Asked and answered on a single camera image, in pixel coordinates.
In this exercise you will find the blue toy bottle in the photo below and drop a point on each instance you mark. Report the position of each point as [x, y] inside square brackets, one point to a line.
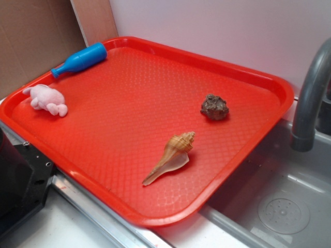
[82, 60]

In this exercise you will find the pink plush toy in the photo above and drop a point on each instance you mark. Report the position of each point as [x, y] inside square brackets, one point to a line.
[45, 98]

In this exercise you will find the light wooden board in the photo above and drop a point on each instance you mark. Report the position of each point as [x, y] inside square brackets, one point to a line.
[95, 19]

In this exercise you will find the grey toy faucet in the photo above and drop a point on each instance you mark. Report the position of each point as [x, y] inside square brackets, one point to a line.
[313, 108]

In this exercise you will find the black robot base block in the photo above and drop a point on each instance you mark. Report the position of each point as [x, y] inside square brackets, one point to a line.
[26, 174]

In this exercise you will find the grey toy sink basin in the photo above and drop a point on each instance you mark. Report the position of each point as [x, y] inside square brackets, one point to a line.
[276, 198]

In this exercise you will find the red plastic tray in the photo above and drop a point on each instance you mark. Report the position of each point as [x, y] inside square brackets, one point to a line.
[123, 111]

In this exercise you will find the tan spiral seashell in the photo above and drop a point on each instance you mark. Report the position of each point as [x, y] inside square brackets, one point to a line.
[175, 156]

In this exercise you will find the brown rock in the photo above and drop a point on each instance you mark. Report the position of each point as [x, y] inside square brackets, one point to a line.
[214, 107]

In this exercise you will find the brown cardboard panel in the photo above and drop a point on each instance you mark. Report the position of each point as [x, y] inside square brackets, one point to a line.
[36, 36]

